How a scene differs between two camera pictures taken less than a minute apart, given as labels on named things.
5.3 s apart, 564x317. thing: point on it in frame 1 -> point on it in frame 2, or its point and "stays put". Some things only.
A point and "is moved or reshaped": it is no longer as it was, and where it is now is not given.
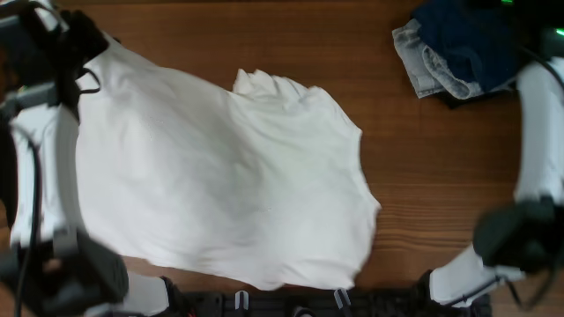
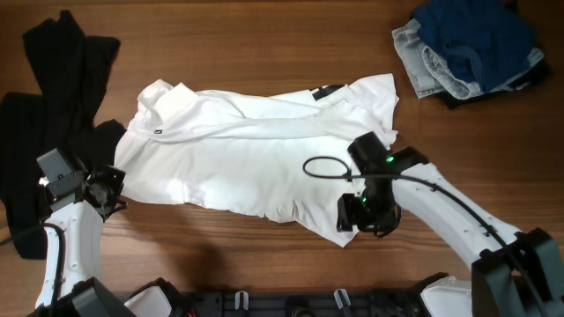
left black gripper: (78, 28) -> (117, 175)
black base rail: (197, 301) stays put
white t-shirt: (260, 183) is moved or reshaped
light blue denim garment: (428, 72) stays put
